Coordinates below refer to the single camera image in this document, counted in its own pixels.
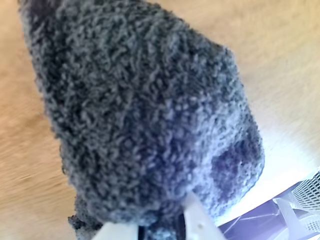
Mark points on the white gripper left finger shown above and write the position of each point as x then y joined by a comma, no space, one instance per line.
117,232

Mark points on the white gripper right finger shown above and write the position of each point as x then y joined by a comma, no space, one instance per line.
200,222

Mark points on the white plastic laundry basket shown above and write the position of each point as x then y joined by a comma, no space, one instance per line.
262,220

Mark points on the grey fuzzy sock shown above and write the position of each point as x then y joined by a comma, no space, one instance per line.
137,100

